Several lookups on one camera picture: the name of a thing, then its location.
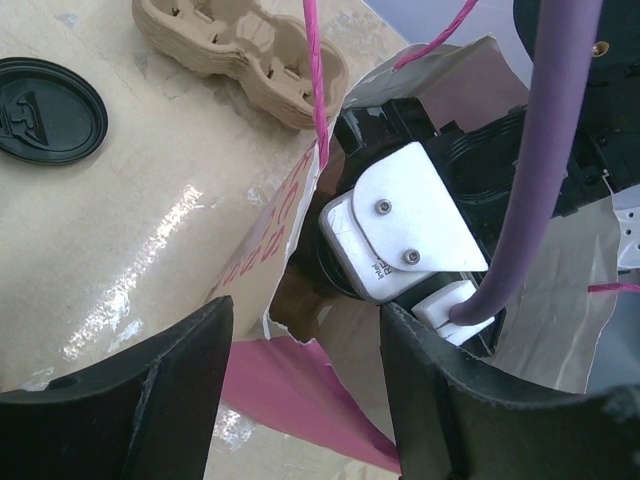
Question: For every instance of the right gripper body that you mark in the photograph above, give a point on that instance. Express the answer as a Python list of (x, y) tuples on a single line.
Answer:
[(476, 167)]

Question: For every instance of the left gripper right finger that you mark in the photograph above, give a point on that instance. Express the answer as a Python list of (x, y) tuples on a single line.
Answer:
[(456, 417)]

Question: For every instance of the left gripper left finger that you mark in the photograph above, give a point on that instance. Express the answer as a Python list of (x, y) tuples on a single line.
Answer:
[(147, 412)]

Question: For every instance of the brown paper bag pink handles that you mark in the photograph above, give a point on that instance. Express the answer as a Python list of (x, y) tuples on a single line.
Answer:
[(306, 359)]

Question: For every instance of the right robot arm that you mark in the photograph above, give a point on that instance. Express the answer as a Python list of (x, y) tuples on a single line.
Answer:
[(580, 138)]

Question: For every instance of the cardboard cup carrier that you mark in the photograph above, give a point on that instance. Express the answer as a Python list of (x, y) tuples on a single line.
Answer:
[(278, 60)]

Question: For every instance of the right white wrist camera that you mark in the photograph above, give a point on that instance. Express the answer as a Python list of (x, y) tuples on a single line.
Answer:
[(397, 227)]

